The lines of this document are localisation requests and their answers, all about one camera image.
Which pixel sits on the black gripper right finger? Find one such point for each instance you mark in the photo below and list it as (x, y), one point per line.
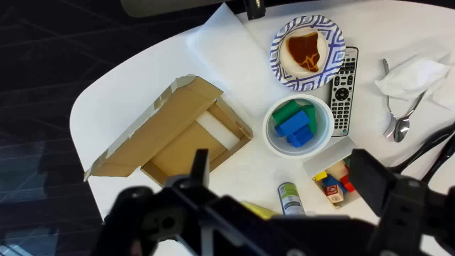
(371, 182)

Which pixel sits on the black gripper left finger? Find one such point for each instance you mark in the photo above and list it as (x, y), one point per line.
(200, 165)

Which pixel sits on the blue bottle with green label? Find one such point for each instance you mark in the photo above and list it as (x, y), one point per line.
(290, 198)

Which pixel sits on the red stepped wooden block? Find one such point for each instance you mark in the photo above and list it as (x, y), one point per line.
(347, 184)

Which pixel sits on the green rounded wooden block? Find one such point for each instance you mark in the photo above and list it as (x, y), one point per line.
(348, 164)

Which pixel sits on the printed wooden block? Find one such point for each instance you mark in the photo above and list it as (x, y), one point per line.
(334, 194)

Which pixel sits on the blue wooden cylinder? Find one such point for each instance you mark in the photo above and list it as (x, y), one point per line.
(330, 182)

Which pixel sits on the open cardboard box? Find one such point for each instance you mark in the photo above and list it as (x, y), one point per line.
(165, 132)

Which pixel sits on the yellow wooden block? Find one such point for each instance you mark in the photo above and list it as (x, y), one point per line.
(320, 175)

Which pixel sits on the white wooden block box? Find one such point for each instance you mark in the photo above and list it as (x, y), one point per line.
(327, 157)

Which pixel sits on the metal spoon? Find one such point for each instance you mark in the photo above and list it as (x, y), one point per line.
(401, 127)

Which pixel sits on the white bowl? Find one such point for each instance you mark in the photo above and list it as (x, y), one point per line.
(324, 135)

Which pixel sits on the small blue block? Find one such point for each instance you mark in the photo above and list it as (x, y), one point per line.
(300, 138)

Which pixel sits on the narrow green block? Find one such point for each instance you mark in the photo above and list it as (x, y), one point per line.
(310, 118)

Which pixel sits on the grey remote control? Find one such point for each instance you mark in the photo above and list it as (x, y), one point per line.
(343, 93)

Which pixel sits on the large blue block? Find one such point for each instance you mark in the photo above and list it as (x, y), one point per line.
(293, 122)

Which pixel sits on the large green block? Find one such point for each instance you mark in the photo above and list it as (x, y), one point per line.
(284, 111)

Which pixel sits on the white paper napkin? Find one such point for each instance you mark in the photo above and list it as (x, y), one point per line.
(412, 76)

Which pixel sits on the white paper sheet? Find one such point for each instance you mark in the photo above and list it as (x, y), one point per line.
(227, 51)

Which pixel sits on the blue patterned paper plate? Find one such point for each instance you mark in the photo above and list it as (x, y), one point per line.
(334, 51)

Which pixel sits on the toast with brown sauce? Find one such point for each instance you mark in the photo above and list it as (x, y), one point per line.
(303, 50)

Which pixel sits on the black clamp post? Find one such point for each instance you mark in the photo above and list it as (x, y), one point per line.
(254, 9)

